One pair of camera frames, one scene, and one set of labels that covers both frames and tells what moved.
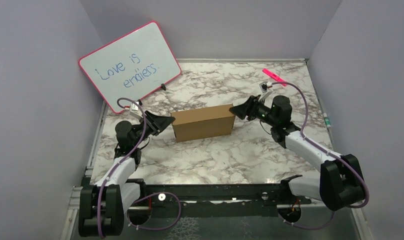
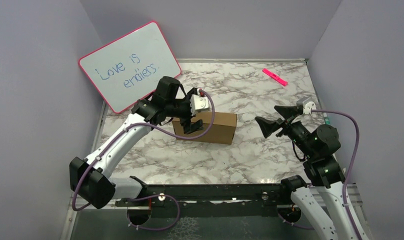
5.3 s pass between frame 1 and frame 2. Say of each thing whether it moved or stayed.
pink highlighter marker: stayed
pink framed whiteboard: stayed
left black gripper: moved
